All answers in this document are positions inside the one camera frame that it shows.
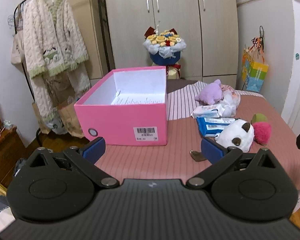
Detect white brown panda plush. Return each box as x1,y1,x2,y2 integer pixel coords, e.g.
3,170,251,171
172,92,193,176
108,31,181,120
215,119,255,153

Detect blue wet wipes pack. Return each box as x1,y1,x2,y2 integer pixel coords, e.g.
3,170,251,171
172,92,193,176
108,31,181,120
196,116,236,137

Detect pink strawberry plush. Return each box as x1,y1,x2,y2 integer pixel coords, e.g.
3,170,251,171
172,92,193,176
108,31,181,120
252,122,272,145

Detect white wet wipes pack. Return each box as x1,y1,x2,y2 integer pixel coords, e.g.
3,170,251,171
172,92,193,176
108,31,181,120
191,104,225,119

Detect green round plush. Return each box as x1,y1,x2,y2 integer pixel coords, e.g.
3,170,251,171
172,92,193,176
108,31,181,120
251,113,268,124

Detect white mesh bath pouf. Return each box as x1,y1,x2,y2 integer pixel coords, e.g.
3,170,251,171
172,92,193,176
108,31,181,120
220,90,241,118

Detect purple cat plush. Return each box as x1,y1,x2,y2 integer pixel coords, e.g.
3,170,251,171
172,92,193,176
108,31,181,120
195,79,223,105

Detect pink floral fabric cap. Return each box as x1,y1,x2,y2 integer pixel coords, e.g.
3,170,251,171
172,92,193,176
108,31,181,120
220,84,236,95

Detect striped pink bed sheet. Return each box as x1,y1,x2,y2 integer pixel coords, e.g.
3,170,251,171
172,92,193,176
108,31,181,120
95,95,300,190

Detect black clothes rack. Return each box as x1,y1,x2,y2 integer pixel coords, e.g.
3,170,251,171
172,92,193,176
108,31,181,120
13,0,56,147

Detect brown paper bag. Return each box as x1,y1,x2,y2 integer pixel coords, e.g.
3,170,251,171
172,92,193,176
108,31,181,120
32,101,84,138

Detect pink cardboard storage box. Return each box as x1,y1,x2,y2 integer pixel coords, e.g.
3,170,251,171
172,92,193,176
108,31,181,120
74,66,167,146

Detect wooden side cabinet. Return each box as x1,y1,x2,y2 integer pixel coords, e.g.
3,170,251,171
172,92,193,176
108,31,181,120
0,126,28,187

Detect colourful paper gift bag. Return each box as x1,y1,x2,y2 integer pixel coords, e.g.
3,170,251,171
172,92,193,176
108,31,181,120
241,48,269,92

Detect cream gift box red ribbon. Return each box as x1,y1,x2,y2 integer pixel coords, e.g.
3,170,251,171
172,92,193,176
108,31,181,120
166,64,181,80

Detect cream knit cardigan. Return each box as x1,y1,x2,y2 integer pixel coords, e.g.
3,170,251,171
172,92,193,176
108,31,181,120
23,0,91,122

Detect flower bouquet blue wrap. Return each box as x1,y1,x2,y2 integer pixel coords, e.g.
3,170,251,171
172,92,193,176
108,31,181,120
143,27,187,66

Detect beige wardrobe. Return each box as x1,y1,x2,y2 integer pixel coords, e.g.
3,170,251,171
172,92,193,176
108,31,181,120
106,0,238,86

